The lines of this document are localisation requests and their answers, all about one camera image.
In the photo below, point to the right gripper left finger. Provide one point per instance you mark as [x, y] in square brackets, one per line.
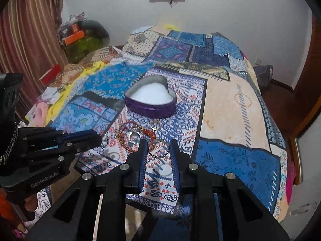
[137, 162]

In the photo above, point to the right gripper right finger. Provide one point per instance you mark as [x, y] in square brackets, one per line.
[179, 165]

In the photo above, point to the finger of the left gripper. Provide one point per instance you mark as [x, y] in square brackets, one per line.
[77, 137]
[82, 144]

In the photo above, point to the pink cloth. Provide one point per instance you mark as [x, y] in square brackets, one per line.
[40, 115]

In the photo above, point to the red box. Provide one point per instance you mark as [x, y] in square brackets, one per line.
[50, 76]

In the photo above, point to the purple heart-shaped tin box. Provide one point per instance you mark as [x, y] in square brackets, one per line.
[151, 97]

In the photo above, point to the yellow towel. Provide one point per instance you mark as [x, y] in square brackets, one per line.
[66, 85]

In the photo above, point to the patchwork patterned bedspread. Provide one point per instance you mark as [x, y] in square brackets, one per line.
[219, 178]

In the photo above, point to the brown patterned pillow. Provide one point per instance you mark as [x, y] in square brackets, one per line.
[105, 55]

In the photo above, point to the orange box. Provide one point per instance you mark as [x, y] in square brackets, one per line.
[73, 38]

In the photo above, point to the striped brown curtain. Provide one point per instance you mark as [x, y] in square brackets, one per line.
[30, 45]

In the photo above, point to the green bag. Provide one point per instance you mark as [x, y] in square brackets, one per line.
[95, 36]

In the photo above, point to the dark backpack on floor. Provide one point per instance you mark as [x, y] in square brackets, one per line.
[264, 74]

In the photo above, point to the brown wooden door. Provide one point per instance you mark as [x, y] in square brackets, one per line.
[307, 90]

